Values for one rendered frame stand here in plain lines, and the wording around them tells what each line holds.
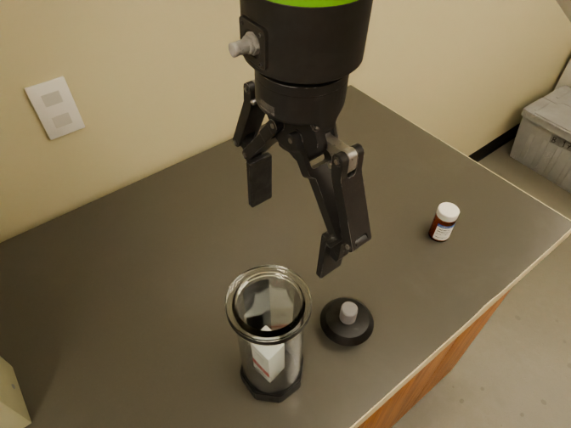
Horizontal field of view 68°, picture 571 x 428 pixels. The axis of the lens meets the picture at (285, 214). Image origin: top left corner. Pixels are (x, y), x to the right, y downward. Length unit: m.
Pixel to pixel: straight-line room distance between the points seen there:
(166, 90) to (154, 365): 0.58
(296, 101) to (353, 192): 0.09
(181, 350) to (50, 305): 0.27
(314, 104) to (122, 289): 0.62
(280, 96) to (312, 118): 0.03
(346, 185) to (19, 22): 0.66
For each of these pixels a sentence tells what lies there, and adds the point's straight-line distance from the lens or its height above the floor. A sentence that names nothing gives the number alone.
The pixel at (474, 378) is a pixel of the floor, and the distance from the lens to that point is 1.89.
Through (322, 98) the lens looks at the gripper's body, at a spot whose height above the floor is 1.45.
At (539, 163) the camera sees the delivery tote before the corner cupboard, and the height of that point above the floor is 0.07.
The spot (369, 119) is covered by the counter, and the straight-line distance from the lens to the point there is 1.21.
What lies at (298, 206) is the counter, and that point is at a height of 0.94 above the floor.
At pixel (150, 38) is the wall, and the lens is 0.96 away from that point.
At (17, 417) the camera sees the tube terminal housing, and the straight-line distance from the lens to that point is 0.78.
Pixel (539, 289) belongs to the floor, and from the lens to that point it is 2.23.
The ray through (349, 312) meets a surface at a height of 1.01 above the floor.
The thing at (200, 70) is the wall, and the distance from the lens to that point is 1.03.
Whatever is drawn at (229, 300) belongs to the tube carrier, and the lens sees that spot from 0.54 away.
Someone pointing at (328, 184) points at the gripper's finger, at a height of 1.36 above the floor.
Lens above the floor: 1.63
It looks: 48 degrees down
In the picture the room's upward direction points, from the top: straight up
